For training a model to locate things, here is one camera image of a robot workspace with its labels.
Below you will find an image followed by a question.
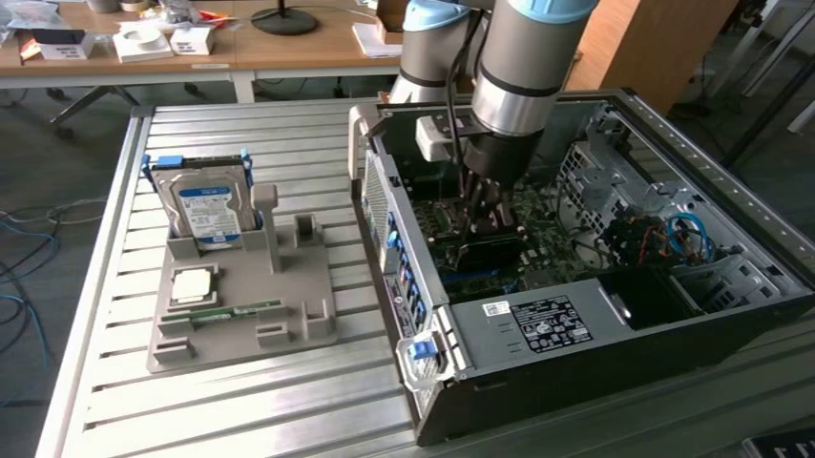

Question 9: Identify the grey parts rack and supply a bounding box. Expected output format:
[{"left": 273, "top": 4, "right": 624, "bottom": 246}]
[{"left": 145, "top": 183, "right": 340, "bottom": 376}]

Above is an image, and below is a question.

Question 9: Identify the hard disk with blue carrier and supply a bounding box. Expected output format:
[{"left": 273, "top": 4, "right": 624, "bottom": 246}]
[{"left": 140, "top": 151, "right": 257, "bottom": 252}]

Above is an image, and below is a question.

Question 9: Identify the white box with black lid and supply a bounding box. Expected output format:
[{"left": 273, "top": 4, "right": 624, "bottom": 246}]
[{"left": 30, "top": 28, "right": 97, "bottom": 62}]

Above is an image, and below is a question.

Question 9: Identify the grey chair base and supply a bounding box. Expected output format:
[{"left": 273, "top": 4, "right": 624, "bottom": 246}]
[{"left": 48, "top": 85, "right": 143, "bottom": 139}]

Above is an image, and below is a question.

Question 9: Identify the white box with tape roll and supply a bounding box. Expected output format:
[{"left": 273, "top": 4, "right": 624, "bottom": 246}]
[{"left": 112, "top": 22, "right": 175, "bottom": 64}]

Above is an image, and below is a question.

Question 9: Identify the silver CPU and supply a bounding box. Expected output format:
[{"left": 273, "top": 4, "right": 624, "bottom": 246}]
[{"left": 169, "top": 269, "right": 215, "bottom": 304}]

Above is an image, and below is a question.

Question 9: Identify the perforated metal drive cage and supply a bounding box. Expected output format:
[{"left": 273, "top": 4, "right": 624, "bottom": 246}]
[{"left": 557, "top": 137, "right": 644, "bottom": 230}]

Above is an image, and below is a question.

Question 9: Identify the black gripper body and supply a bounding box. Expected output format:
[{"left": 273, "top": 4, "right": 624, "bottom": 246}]
[{"left": 461, "top": 129, "right": 544, "bottom": 187}]

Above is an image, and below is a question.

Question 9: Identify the white floor cable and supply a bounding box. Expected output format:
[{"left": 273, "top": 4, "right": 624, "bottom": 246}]
[{"left": 0, "top": 196, "right": 108, "bottom": 226}]

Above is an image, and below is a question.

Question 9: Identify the black plastic shroud box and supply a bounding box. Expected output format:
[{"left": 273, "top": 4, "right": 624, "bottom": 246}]
[{"left": 597, "top": 265, "right": 708, "bottom": 331}]

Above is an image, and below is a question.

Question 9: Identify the clear packets pile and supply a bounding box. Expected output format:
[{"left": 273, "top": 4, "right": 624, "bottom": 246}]
[{"left": 139, "top": 0, "right": 215, "bottom": 28}]

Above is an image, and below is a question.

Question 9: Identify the brown red book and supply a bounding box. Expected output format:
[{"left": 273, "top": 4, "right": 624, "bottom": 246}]
[{"left": 16, "top": 31, "right": 42, "bottom": 66}]

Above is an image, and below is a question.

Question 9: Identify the clear plastic bag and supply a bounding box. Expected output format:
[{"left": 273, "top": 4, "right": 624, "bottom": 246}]
[{"left": 0, "top": 0, "right": 65, "bottom": 44}]

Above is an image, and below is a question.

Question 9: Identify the small white labelled box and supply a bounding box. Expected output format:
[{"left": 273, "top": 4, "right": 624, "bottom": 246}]
[{"left": 169, "top": 26, "right": 216, "bottom": 57}]

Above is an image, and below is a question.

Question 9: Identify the green motherboard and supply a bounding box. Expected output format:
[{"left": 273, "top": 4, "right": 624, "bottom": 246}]
[{"left": 407, "top": 171, "right": 616, "bottom": 306}]

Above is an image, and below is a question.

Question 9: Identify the blue disk wire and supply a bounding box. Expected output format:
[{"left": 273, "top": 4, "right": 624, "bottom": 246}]
[{"left": 664, "top": 212, "right": 717, "bottom": 264}]

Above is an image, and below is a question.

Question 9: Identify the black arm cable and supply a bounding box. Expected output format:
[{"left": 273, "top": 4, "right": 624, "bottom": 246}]
[{"left": 443, "top": 9, "right": 487, "bottom": 166}]

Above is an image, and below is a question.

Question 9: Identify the black graphics card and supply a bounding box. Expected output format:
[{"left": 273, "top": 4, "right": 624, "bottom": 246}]
[{"left": 437, "top": 233, "right": 521, "bottom": 276}]

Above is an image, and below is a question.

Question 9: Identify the small cardboard box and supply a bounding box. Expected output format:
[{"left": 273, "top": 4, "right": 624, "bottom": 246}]
[{"left": 375, "top": 0, "right": 408, "bottom": 42}]

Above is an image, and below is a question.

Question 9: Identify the grey power supply unit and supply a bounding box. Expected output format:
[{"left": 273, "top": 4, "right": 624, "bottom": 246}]
[{"left": 444, "top": 279, "right": 635, "bottom": 378}]

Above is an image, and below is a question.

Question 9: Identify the green RAM stick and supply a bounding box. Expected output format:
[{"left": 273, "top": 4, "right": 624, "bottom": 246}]
[{"left": 159, "top": 299, "right": 285, "bottom": 323}]

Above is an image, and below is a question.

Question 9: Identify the red disk wire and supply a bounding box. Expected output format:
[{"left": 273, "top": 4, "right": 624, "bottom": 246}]
[{"left": 640, "top": 223, "right": 673, "bottom": 261}]

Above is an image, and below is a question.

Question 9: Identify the black open PC case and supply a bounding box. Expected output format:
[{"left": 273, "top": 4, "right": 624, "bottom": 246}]
[{"left": 348, "top": 87, "right": 815, "bottom": 448}]

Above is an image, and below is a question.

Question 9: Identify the wooden desk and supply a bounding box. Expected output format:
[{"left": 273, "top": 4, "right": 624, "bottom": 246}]
[{"left": 0, "top": 0, "right": 584, "bottom": 104}]

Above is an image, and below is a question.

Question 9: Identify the wooden cabinet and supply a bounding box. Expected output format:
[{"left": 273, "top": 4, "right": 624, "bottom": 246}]
[{"left": 559, "top": 0, "right": 740, "bottom": 115}]

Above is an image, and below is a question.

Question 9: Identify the blue case latch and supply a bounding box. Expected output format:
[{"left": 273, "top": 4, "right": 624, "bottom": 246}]
[{"left": 407, "top": 335, "right": 441, "bottom": 363}]

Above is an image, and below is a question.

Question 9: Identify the silver disk bay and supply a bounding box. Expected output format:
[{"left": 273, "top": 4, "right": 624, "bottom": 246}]
[{"left": 671, "top": 255, "right": 788, "bottom": 315}]

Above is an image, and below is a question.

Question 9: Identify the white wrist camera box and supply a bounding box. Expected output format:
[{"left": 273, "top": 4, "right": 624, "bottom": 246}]
[{"left": 413, "top": 115, "right": 471, "bottom": 162}]

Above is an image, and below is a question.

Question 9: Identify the blue floor cable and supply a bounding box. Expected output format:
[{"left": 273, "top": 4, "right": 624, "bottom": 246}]
[{"left": 0, "top": 209, "right": 62, "bottom": 383}]

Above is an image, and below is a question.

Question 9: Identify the black round lamp base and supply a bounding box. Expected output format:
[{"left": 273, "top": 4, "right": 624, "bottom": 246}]
[{"left": 249, "top": 0, "right": 320, "bottom": 37}]

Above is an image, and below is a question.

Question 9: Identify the white paper stack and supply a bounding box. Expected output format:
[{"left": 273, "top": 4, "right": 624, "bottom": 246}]
[{"left": 351, "top": 22, "right": 404, "bottom": 59}]

